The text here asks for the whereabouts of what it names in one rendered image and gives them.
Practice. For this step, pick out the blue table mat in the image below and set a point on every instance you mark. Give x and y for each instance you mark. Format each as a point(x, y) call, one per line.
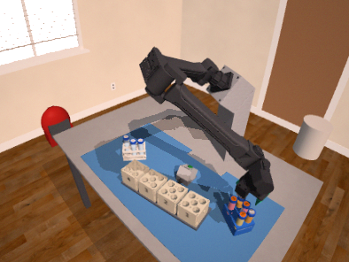
point(213, 241)

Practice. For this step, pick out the blue-capped graduated tube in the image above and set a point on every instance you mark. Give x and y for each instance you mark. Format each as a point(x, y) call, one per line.
point(133, 146)

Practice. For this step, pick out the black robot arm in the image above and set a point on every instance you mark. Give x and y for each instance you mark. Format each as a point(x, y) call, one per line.
point(164, 71)

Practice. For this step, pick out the blue tube rack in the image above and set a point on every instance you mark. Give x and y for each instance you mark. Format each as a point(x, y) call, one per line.
point(246, 227)

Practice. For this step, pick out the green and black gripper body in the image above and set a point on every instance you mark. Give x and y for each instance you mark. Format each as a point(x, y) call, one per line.
point(258, 195)

